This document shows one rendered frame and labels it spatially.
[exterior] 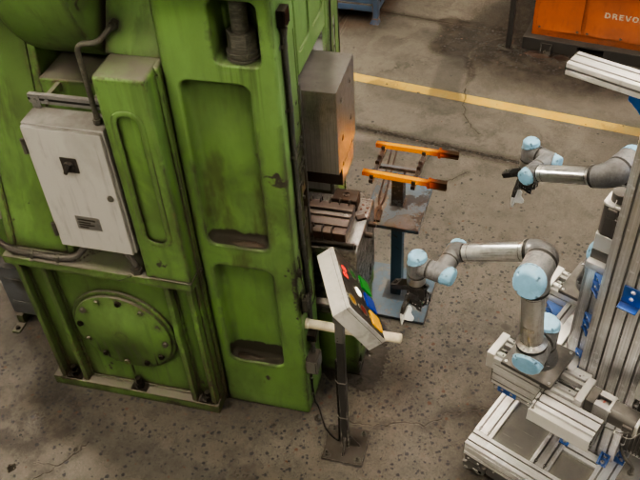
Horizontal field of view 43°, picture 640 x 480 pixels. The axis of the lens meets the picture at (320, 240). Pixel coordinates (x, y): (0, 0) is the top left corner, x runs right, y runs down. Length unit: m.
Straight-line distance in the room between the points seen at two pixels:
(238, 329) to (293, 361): 0.31
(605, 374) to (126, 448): 2.31
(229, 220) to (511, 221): 2.32
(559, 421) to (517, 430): 0.60
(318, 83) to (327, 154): 0.31
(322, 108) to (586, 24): 3.93
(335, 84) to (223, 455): 1.94
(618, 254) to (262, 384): 1.91
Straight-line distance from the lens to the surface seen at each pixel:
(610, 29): 6.86
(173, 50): 2.99
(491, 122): 6.10
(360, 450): 4.13
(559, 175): 3.55
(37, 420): 4.58
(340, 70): 3.31
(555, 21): 6.90
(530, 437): 4.00
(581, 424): 3.45
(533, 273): 2.91
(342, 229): 3.73
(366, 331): 3.23
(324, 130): 3.29
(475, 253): 3.17
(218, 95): 3.09
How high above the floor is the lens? 3.51
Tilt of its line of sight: 43 degrees down
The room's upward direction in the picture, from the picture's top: 4 degrees counter-clockwise
